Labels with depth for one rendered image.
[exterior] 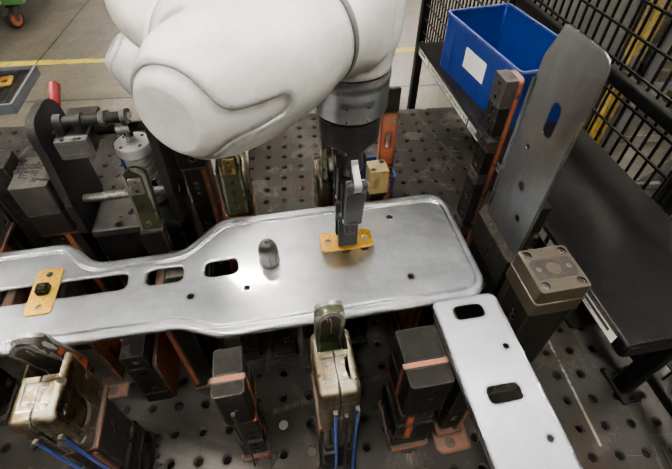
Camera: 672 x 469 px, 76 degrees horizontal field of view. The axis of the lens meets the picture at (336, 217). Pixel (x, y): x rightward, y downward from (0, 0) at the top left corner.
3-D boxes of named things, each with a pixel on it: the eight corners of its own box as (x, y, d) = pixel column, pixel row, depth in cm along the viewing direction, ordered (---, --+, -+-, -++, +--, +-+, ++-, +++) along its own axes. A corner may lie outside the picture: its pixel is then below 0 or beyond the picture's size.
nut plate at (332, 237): (322, 253, 67) (322, 248, 67) (318, 235, 70) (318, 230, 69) (374, 246, 68) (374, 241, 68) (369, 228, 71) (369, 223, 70)
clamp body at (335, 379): (313, 488, 74) (302, 417, 49) (305, 417, 82) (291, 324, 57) (365, 477, 75) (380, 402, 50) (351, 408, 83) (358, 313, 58)
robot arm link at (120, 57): (161, 117, 134) (89, 72, 121) (191, 67, 135) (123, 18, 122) (175, 120, 121) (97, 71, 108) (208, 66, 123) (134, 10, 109)
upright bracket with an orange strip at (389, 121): (367, 276, 104) (384, 90, 68) (366, 271, 105) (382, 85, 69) (379, 274, 104) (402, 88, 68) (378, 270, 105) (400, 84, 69)
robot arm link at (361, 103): (315, 88, 44) (317, 136, 48) (402, 80, 45) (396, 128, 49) (304, 47, 50) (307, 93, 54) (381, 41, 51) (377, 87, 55)
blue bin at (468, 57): (501, 131, 89) (521, 73, 79) (437, 63, 109) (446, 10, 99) (570, 118, 92) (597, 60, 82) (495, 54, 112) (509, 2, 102)
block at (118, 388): (99, 401, 83) (19, 327, 63) (111, 340, 92) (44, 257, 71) (128, 397, 84) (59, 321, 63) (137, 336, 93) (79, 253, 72)
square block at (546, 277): (478, 397, 84) (542, 294, 58) (462, 358, 90) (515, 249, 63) (516, 390, 85) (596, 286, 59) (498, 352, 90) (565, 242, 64)
